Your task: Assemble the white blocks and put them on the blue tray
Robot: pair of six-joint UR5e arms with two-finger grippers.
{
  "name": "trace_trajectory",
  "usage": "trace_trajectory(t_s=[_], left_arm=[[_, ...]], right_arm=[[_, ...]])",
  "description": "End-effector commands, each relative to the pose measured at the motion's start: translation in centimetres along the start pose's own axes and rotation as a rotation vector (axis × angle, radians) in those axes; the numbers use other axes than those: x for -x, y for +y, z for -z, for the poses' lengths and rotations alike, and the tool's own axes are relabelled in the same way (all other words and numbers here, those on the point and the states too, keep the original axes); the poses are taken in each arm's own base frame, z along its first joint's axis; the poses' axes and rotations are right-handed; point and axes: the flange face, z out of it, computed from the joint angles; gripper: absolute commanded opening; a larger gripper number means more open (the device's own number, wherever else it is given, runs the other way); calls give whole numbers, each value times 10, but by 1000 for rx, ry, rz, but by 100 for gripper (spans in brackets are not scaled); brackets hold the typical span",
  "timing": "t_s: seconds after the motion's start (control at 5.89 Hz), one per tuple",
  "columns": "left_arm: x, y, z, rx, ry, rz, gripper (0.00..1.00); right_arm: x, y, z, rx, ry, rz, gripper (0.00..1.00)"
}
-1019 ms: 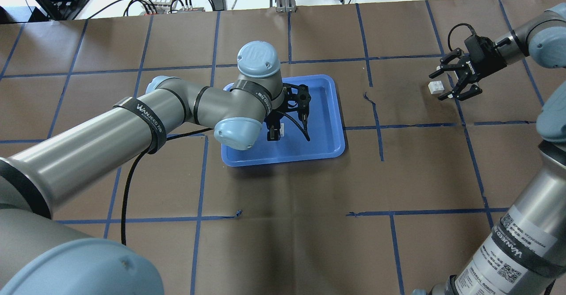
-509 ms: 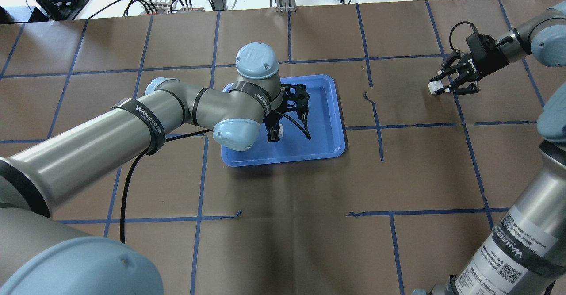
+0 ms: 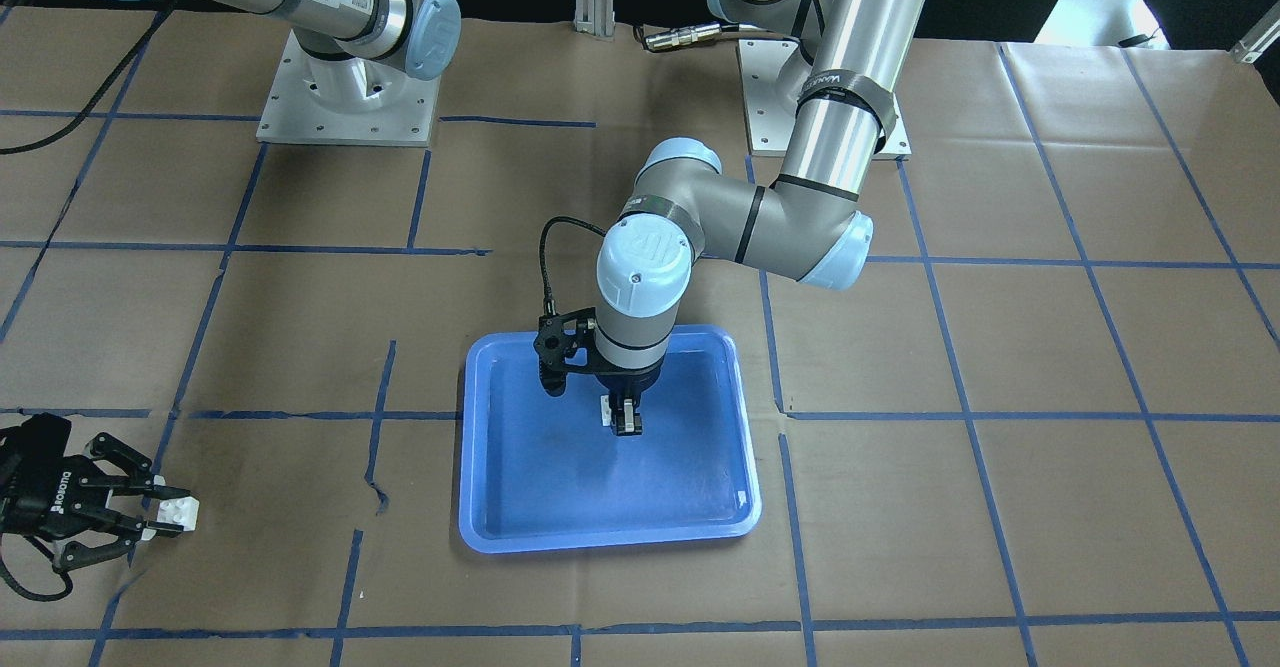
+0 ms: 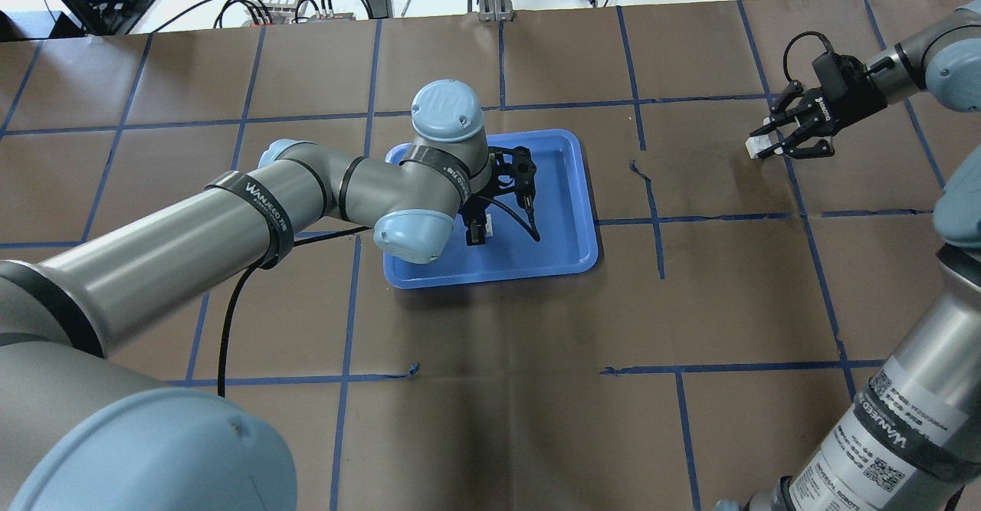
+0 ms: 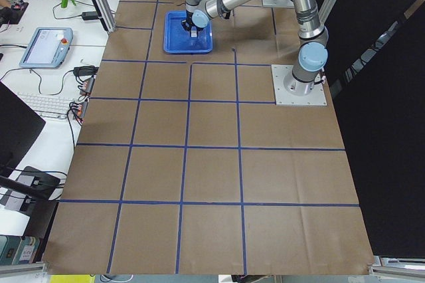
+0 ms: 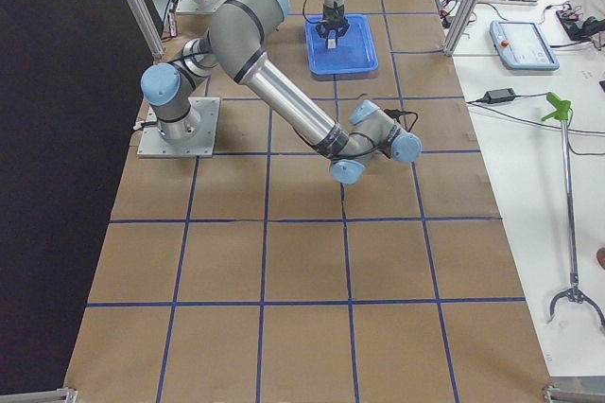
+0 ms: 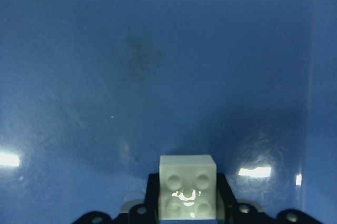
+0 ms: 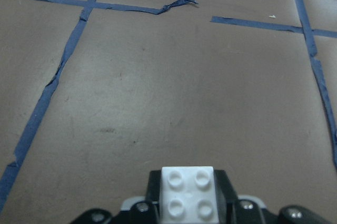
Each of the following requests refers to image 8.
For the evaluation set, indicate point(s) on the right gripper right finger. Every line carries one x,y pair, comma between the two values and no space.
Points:
233,208

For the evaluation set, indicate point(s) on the white block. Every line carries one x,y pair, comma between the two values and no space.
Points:
187,195

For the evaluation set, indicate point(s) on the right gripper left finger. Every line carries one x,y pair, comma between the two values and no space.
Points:
142,211

